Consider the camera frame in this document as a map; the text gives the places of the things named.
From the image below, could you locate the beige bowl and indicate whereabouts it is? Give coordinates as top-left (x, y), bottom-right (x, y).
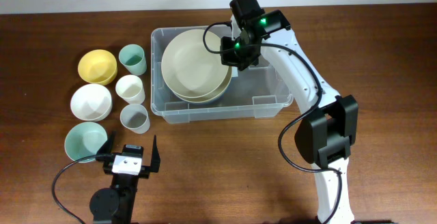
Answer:
top-left (175, 67), bottom-right (232, 104)
top-left (161, 29), bottom-right (231, 98)

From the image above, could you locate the cream cup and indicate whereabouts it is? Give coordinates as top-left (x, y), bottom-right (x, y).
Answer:
top-left (115, 74), bottom-right (145, 104)

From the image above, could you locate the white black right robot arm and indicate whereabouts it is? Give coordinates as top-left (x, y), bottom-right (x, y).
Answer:
top-left (219, 8), bottom-right (358, 223)

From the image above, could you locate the clear plastic storage bin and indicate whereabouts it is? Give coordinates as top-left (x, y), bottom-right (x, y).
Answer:
top-left (150, 27), bottom-right (294, 124)

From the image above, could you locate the mint green bowl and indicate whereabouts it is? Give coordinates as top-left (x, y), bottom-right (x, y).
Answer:
top-left (64, 122), bottom-right (108, 160)

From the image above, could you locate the yellow bowl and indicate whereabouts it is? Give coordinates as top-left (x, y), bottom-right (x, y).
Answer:
top-left (78, 49), bottom-right (117, 85)

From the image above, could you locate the mint green cup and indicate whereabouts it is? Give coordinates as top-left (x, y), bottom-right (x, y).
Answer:
top-left (119, 44), bottom-right (147, 76)

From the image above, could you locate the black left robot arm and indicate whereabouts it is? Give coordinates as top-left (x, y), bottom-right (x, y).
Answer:
top-left (89, 132), bottom-right (160, 223)

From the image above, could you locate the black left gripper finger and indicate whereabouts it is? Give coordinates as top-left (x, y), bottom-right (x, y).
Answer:
top-left (97, 131), bottom-right (115, 154)
top-left (150, 135), bottom-right (160, 173)

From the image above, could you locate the grey translucent cup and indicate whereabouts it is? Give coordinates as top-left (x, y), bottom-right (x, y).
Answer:
top-left (120, 104), bottom-right (150, 134)

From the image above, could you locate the white bowl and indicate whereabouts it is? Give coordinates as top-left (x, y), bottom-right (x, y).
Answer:
top-left (70, 84), bottom-right (113, 122)

